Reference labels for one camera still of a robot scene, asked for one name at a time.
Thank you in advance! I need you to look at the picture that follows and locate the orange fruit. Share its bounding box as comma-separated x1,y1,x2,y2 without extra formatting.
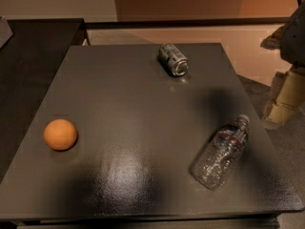
43,119,78,152

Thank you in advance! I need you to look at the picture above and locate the clear plastic water bottle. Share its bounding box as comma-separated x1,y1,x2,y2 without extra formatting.
191,114,250,191

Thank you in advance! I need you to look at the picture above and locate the silver green 7up can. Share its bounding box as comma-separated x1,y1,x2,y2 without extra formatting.
158,44,189,77

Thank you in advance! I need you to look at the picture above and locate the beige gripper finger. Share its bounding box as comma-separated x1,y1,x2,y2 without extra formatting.
260,26,284,50
262,65,305,130

